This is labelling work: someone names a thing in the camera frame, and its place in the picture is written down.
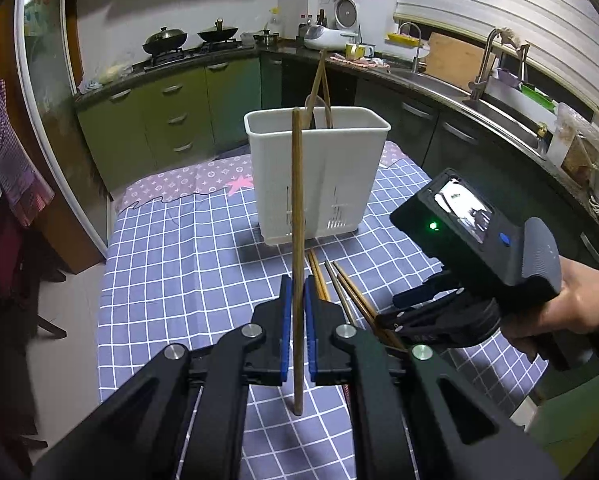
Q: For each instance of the steel kitchen sink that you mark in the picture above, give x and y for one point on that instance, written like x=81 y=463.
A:
x=499 y=120

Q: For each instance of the wooden cutting board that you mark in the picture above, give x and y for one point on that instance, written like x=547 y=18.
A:
x=452 y=62

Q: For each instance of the group of sauce bottles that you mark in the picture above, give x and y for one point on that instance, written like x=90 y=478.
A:
x=312 y=19

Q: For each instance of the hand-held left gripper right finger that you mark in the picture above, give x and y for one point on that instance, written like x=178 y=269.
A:
x=310 y=330

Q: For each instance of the dark wooden chair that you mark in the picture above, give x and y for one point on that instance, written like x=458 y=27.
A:
x=34 y=280

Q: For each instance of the black gas stove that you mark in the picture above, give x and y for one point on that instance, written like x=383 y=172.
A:
x=199 y=52

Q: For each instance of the brown wooden chopstick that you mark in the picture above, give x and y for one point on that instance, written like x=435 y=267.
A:
x=340 y=292
x=357 y=292

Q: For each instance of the glass sliding door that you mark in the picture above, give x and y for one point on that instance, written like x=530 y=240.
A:
x=54 y=110

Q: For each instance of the yellow sponge holder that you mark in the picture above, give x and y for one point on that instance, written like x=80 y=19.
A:
x=404 y=38

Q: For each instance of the green dish tray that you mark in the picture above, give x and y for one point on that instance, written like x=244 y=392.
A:
x=532 y=92

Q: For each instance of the white rice cooker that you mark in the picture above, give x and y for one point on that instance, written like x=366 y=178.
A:
x=327 y=39

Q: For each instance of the small steel pot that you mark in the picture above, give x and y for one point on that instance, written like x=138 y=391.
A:
x=266 y=40

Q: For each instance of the tall steel faucet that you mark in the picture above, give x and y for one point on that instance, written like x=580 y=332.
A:
x=479 y=80

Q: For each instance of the black wok with lid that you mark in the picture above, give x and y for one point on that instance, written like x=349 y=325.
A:
x=165 y=40

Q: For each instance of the pink dish cloth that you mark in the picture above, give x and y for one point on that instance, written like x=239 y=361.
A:
x=364 y=62

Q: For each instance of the small steel faucet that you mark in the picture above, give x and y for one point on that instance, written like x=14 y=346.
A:
x=416 y=55

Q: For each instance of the metal spoon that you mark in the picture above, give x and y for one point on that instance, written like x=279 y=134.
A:
x=308 y=102

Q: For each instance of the purple checked apron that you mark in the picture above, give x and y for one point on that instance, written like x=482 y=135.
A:
x=9 y=150

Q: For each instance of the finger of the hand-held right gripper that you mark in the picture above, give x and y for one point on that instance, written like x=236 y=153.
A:
x=419 y=297
x=404 y=325

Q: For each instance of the blue checked tablecloth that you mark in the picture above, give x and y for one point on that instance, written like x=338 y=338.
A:
x=189 y=260

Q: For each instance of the yellow food bag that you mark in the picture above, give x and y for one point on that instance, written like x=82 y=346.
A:
x=114 y=72

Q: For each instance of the clear plastic food bag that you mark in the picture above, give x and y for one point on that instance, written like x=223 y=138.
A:
x=574 y=140

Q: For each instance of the green base cabinets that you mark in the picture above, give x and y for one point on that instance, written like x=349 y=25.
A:
x=144 y=120

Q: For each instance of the light wooden chopstick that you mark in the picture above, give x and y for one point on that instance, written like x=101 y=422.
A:
x=297 y=210
x=318 y=275

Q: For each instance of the dark base cabinets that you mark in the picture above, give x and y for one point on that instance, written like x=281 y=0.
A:
x=429 y=130

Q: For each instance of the person's right hand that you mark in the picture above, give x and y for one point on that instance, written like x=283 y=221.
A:
x=584 y=300

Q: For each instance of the white round appliance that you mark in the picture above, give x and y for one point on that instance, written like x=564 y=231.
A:
x=347 y=12

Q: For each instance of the yellow green mug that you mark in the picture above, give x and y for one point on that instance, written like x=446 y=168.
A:
x=354 y=51

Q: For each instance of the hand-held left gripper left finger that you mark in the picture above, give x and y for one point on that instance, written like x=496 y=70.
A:
x=285 y=330

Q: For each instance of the white window blind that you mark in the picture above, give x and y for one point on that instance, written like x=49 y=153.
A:
x=519 y=15

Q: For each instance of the white plastic utensil holder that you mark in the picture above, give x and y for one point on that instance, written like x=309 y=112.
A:
x=274 y=170

